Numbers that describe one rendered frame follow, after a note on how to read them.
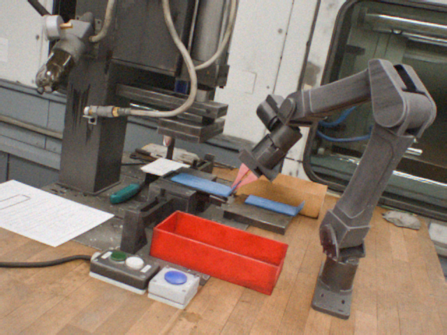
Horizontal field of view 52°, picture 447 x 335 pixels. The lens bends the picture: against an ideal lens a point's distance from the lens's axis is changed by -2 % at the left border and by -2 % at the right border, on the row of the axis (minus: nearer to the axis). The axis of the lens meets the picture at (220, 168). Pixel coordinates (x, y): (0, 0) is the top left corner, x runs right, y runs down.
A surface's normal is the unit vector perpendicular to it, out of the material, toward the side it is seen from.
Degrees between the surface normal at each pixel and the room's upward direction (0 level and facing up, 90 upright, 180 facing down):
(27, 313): 0
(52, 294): 0
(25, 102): 90
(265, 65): 90
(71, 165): 90
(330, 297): 0
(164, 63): 90
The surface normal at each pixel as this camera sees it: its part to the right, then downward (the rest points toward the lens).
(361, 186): -0.80, 0.02
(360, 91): -0.91, 0.07
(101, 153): 0.94, 0.25
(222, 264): -0.30, 0.21
